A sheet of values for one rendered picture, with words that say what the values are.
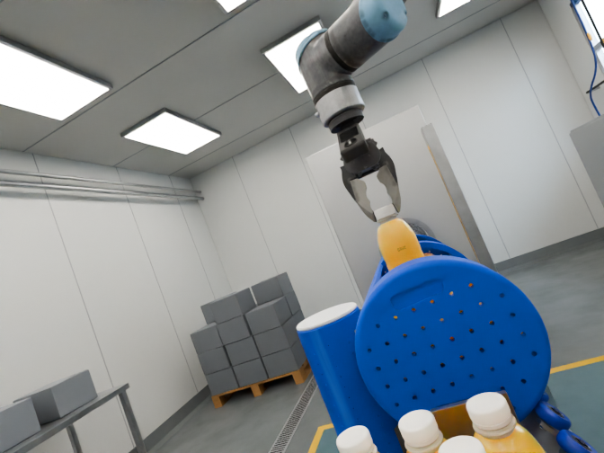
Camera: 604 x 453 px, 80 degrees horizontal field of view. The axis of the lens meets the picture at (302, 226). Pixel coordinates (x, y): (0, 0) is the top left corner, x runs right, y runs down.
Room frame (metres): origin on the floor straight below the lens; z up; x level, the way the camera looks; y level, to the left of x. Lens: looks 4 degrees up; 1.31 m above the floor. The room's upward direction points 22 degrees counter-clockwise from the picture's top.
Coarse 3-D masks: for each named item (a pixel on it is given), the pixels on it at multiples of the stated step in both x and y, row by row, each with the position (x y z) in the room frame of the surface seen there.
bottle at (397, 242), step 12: (384, 228) 0.66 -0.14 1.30; (396, 228) 0.65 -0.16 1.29; (408, 228) 0.66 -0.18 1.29; (384, 240) 0.66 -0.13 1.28; (396, 240) 0.65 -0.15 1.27; (408, 240) 0.65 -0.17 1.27; (384, 252) 0.67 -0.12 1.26; (396, 252) 0.65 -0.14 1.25; (408, 252) 0.64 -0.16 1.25; (420, 252) 0.66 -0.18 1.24; (396, 264) 0.65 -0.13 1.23; (432, 300) 0.64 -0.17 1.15
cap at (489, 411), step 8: (488, 392) 0.39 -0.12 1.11; (472, 400) 0.39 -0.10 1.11; (480, 400) 0.39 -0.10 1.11; (488, 400) 0.38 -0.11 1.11; (496, 400) 0.38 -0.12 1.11; (504, 400) 0.37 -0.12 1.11; (472, 408) 0.38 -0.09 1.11; (480, 408) 0.37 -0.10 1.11; (488, 408) 0.37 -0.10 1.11; (496, 408) 0.36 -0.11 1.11; (504, 408) 0.36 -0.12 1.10; (472, 416) 0.38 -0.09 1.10; (480, 416) 0.37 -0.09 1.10; (488, 416) 0.36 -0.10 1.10; (496, 416) 0.36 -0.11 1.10; (504, 416) 0.36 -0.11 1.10; (480, 424) 0.37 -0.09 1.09; (488, 424) 0.36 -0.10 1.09; (496, 424) 0.36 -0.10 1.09; (504, 424) 0.36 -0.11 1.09
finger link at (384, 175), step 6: (384, 168) 0.67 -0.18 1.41; (378, 174) 0.67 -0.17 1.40; (384, 174) 0.67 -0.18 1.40; (390, 174) 0.67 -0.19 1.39; (378, 180) 0.67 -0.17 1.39; (384, 180) 0.67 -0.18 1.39; (390, 180) 0.67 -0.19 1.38; (390, 186) 0.67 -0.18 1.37; (396, 186) 0.67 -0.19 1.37; (390, 192) 0.67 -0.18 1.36; (396, 192) 0.67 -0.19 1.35; (396, 198) 0.67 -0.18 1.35; (396, 204) 0.67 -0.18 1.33; (396, 210) 0.68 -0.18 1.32
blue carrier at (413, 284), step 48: (432, 240) 1.38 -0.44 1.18; (384, 288) 0.58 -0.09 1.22; (432, 288) 0.57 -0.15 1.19; (480, 288) 0.55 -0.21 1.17; (384, 336) 0.59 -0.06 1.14; (432, 336) 0.57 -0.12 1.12; (480, 336) 0.55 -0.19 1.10; (528, 336) 0.54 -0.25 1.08; (384, 384) 0.59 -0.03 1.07; (432, 384) 0.58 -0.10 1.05; (480, 384) 0.56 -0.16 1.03; (528, 384) 0.55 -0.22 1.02
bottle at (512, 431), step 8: (512, 416) 0.38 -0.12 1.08; (512, 424) 0.36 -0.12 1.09; (480, 432) 0.37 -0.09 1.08; (488, 432) 0.37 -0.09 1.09; (496, 432) 0.36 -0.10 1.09; (504, 432) 0.36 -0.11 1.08; (512, 432) 0.37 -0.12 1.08; (520, 432) 0.37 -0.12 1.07; (528, 432) 0.37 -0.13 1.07; (480, 440) 0.38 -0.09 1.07; (488, 440) 0.37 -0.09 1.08; (496, 440) 0.36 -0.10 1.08; (504, 440) 0.36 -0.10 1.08; (512, 440) 0.36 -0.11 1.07; (520, 440) 0.36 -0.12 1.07; (528, 440) 0.36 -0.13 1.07; (536, 440) 0.37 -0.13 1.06; (488, 448) 0.37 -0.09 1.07; (496, 448) 0.36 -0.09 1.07; (504, 448) 0.36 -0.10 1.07; (512, 448) 0.36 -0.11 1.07; (520, 448) 0.35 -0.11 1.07; (528, 448) 0.36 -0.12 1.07; (536, 448) 0.36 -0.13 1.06
